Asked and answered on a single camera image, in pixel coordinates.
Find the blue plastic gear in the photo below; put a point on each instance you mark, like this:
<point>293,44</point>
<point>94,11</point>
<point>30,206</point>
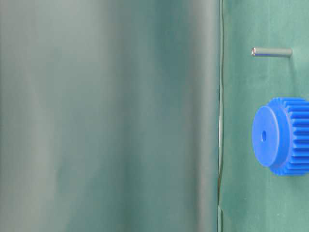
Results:
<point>280,136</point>

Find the small metal shaft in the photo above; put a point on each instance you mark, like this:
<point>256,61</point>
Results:
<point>271,52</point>

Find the green table cloth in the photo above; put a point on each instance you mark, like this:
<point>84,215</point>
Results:
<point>136,115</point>

